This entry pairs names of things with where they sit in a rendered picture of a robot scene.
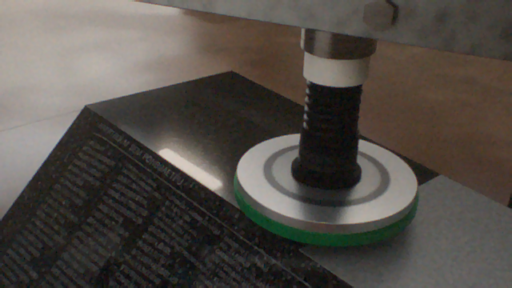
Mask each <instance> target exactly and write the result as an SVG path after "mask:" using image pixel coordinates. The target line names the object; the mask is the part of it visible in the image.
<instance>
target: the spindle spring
mask: <svg viewBox="0 0 512 288"><path fill-rule="evenodd" d="M362 85H363V84H360V85H357V86H346V87H328V86H320V85H319V84H315V82H312V81H310V80H308V79H307V80H306V86H307V88H306V98H305V104H306V106H305V108H304V111H305V114H304V119H303V120H304V124H303V129H304V131H305V132H307V133H309V134H312V135H313V136H316V137H319V138H327V139H337V138H344V137H348V136H350V135H352V134H353V133H354V132H356V131H357V129H358V120H359V116H358V113H359V111H360V106H359V105H360V104H361V94H362ZM314 92H315V93H314ZM318 93H320V94H328V95H343V94H349V95H346V96H341V97H330V96H323V95H319V94H318ZM317 102H320V103H325V104H344V103H348V104H345V105H341V106H327V105H322V104H318V103H317ZM316 111H317V112H322V113H328V114H320V113H317V112H316ZM345 112H347V113H346V114H341V113H345ZM330 114H337V115H330ZM313 119H315V120H319V121H322V122H317V121H315V120H313ZM344 121H346V122H344ZM323 122H342V123H333V124H331V123H323ZM311 127H312V128H311ZM315 129H316V130H315ZM318 130H324V131H341V130H344V131H342V132H321V131H318Z"/></svg>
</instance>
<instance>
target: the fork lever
mask: <svg viewBox="0 0 512 288"><path fill-rule="evenodd" d="M127 1H132V2H142V3H147V4H152V5H158V6H167V7H172V8H177V9H182V10H191V11H197V12H207V13H212V14H221V15H226V16H231V17H236V18H245V19H250V20H255V21H261V22H270V23H275V24H281V25H286V26H294V27H300V28H305V29H310V30H320V31H325V32H330V33H335V34H344V35H349V36H354V37H359V38H368V39H373V40H379V41H384V42H393V43H397V44H403V45H408V46H417V47H423V48H428V49H433V50H443V51H448V52H453V53H457V54H467V55H472V56H477V57H482V58H492V59H497V60H502V61H508V62H512V0H481V1H471V0H127Z"/></svg>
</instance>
